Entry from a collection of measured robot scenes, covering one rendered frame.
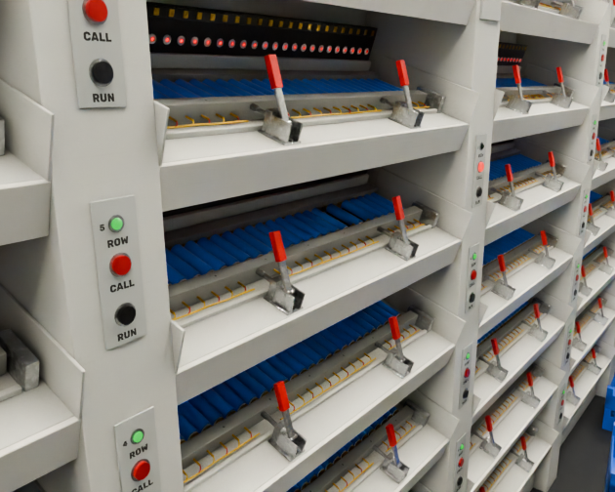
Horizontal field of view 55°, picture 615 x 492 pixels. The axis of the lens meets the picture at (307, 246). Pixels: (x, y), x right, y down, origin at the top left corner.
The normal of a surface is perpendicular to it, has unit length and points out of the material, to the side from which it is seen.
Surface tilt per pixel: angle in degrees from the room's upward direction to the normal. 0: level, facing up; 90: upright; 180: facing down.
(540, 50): 90
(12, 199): 109
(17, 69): 90
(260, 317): 19
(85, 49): 90
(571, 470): 0
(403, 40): 90
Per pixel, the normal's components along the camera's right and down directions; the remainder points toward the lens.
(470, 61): -0.63, 0.22
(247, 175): 0.74, 0.46
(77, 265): 0.78, 0.16
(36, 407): 0.24, -0.86
